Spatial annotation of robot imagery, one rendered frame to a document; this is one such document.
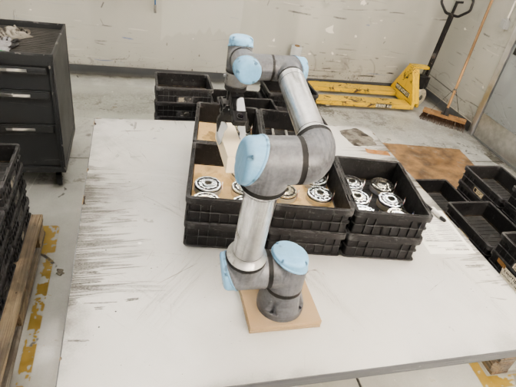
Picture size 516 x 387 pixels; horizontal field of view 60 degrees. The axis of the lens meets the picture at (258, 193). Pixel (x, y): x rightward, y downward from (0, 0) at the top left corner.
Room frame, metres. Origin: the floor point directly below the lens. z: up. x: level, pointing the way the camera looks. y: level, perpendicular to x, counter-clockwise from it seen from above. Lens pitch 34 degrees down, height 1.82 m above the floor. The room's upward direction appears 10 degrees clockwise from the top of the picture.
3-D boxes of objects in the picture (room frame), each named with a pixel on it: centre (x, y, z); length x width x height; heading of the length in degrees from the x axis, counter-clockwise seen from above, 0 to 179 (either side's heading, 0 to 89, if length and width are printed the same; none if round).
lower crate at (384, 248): (1.53, -0.47, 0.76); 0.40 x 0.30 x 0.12; 9
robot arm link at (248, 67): (1.27, 0.08, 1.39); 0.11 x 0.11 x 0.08; 17
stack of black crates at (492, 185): (2.59, -1.55, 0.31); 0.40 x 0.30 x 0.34; 19
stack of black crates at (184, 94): (3.06, 0.67, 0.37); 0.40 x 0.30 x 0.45; 109
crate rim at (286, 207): (1.48, -0.17, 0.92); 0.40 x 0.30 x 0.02; 9
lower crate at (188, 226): (1.43, 0.12, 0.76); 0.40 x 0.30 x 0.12; 9
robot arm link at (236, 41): (1.36, 0.13, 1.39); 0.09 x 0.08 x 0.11; 17
